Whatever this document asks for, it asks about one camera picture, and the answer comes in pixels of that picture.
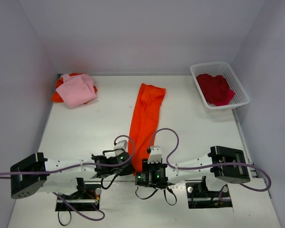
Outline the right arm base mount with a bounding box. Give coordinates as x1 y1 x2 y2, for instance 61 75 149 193
186 177 233 209

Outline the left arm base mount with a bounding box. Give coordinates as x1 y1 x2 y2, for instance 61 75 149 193
59 178 102 212

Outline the orange folded t shirt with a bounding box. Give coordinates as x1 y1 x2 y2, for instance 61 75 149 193
50 73 98 105

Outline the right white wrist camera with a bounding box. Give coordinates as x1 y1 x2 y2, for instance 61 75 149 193
147 146 162 164

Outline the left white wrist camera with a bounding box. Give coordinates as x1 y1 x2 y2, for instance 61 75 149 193
114 140 128 151

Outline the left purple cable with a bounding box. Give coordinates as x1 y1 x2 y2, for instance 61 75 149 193
0 135 136 221

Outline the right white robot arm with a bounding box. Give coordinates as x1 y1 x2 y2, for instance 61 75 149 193
135 146 250 196

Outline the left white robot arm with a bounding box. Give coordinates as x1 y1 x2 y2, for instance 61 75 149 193
10 150 134 200

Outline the white plastic basket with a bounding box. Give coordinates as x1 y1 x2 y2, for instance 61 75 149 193
190 61 250 110

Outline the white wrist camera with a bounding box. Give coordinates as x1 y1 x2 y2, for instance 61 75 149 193
114 140 128 151
147 146 162 164

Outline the red t shirt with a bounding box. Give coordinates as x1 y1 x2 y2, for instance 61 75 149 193
196 74 235 106

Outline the pink folded t shirt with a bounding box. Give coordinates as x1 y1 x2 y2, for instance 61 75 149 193
56 74 97 109

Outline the orange t shirt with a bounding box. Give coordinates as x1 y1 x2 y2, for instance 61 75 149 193
50 73 98 105
128 83 166 173

